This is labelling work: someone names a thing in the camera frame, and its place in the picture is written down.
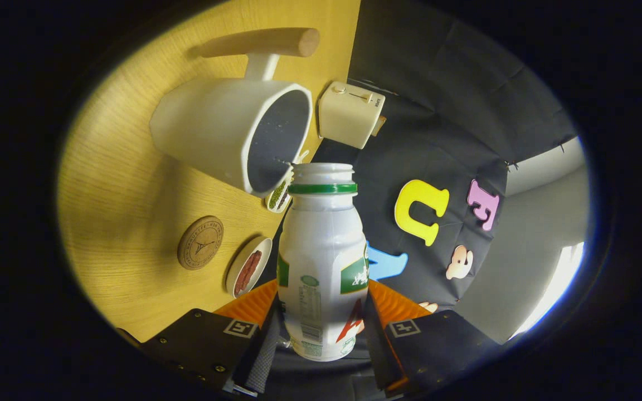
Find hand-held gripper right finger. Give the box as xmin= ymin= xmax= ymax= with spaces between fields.
xmin=364 ymin=278 xmax=503 ymax=397

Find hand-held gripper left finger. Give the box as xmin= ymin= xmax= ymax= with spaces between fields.
xmin=118 ymin=278 xmax=284 ymax=397

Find round cork coaster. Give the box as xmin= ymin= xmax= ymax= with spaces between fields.
xmin=177 ymin=216 xmax=225 ymax=271

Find white juice bottle green label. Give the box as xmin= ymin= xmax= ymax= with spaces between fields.
xmin=276 ymin=163 xmax=369 ymax=362

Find white cup with wooden handle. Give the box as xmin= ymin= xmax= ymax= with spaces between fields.
xmin=149 ymin=28 xmax=320 ymax=198

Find red meat slice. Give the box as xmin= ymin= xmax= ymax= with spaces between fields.
xmin=234 ymin=270 xmax=254 ymax=297
xmin=243 ymin=250 xmax=263 ymax=279

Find white round plate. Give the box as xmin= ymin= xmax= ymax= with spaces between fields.
xmin=225 ymin=236 xmax=273 ymax=299

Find wooden table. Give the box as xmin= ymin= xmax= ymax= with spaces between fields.
xmin=56 ymin=0 xmax=362 ymax=343

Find small divided seed dish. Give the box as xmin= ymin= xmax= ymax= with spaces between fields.
xmin=266 ymin=149 xmax=310 ymax=214

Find cream toaster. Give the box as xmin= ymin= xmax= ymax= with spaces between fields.
xmin=318 ymin=81 xmax=386 ymax=150

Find black backdrop cloth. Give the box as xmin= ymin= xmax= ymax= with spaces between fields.
xmin=254 ymin=0 xmax=578 ymax=401

